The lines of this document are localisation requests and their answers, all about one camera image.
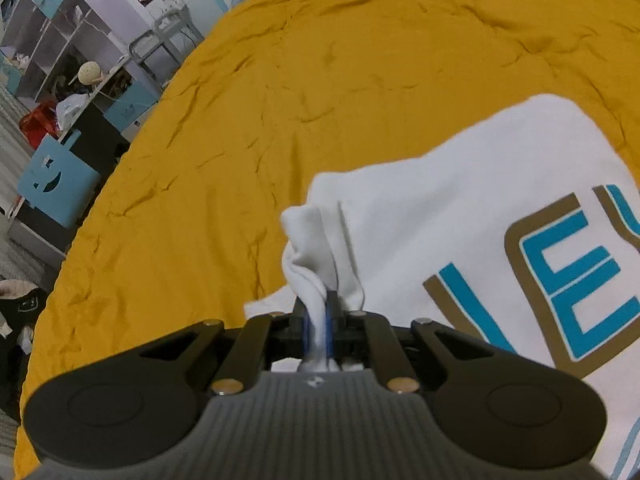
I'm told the mustard yellow quilt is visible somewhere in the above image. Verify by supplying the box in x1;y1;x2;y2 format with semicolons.
18;0;639;479

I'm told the grey folding rack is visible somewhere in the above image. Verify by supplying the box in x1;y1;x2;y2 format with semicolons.
128;6;204;90

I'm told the desk with shelves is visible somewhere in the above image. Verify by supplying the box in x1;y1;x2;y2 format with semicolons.
1;0;160;174

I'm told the blue smiley chair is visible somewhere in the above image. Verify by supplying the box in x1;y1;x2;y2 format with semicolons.
17;134;100;228

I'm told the round beige plush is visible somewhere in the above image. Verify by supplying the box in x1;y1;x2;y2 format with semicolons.
77;61;104;86

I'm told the white Nevada sweatshirt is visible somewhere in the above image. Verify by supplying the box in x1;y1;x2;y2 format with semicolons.
245;94;639;479

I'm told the red bag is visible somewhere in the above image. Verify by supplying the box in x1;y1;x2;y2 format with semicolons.
18;101;58;150

